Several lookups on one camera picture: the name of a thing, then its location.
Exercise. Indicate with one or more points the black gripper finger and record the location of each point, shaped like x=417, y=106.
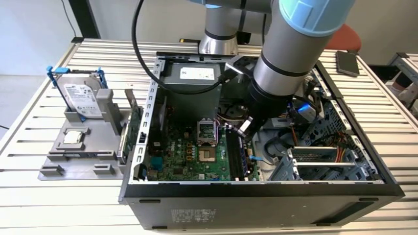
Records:
x=246, y=126
x=256, y=131

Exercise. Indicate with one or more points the dark RAM stick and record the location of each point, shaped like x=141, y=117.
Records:
x=246, y=156
x=80, y=155

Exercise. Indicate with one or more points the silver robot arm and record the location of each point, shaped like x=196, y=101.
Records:
x=294, y=49

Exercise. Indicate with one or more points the black RAM slot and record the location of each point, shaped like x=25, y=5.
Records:
x=231, y=151
x=239, y=156
x=235, y=151

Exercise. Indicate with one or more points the blue SATA plug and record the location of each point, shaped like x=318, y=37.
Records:
x=256, y=157

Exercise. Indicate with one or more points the CPU socket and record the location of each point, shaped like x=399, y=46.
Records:
x=207, y=154

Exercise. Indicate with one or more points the grey power supply unit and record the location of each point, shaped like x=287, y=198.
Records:
x=188, y=105

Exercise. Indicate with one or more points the grey blue disk bay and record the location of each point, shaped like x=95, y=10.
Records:
x=312, y=151

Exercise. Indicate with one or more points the green motherboard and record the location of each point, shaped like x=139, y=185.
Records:
x=208, y=171

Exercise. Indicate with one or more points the black smartphone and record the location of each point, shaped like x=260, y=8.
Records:
x=347, y=63

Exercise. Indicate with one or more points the blue expansion slot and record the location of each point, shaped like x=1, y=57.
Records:
x=156, y=164

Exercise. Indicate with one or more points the black open PC case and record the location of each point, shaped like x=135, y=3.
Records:
x=228, y=213

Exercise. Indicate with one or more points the green graphics card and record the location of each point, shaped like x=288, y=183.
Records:
x=133, y=117

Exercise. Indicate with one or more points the red office chair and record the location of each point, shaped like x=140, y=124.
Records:
x=346, y=39

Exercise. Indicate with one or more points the blue card retention latch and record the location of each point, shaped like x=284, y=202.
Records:
x=143, y=172

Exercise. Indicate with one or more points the seated person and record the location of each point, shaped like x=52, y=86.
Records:
x=409, y=91

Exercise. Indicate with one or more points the grey parts rack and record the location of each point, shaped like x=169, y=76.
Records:
x=97, y=139

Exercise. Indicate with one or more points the hard disk in blue carrier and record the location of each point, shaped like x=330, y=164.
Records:
x=77, y=95

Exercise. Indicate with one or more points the silver CPU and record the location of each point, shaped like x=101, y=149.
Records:
x=72, y=137

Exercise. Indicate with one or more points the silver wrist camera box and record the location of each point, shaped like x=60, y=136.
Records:
x=308, y=113

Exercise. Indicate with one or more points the aluminium frame side table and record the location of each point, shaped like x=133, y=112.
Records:
x=403, y=58

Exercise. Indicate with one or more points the black upright post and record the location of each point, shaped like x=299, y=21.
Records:
x=85, y=19

